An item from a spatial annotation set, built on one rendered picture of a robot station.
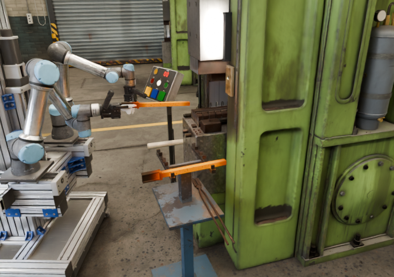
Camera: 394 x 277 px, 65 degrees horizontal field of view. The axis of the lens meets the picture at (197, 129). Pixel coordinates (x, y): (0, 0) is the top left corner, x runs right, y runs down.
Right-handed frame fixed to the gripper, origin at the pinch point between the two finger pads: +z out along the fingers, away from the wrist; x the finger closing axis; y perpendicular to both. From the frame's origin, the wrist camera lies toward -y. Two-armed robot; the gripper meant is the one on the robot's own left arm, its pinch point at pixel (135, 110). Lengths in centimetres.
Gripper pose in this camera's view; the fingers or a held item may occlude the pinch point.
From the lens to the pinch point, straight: 242.5
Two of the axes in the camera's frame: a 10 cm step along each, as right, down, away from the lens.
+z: 0.2, 9.3, 3.7
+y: -10.0, 0.1, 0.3
